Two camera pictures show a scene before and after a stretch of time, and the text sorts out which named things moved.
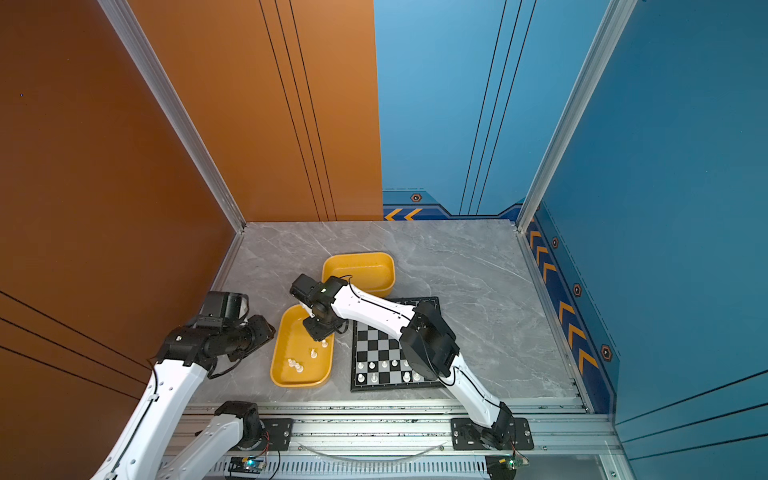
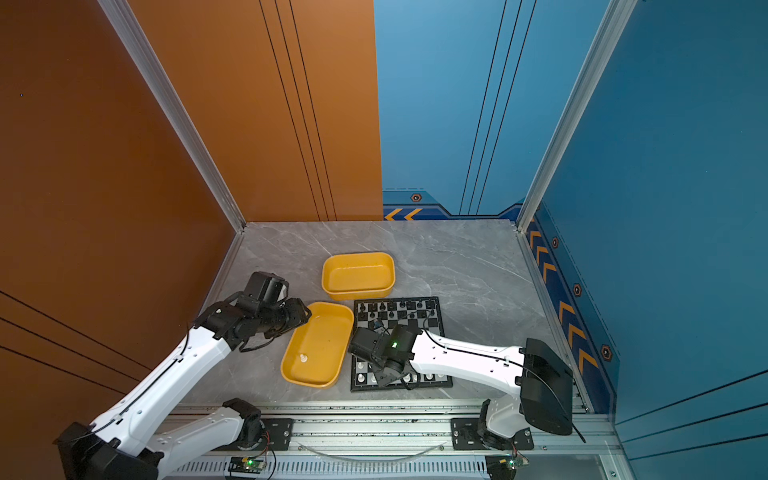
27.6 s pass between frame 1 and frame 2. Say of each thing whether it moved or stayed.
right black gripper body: moved
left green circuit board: stayed
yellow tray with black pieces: stayed
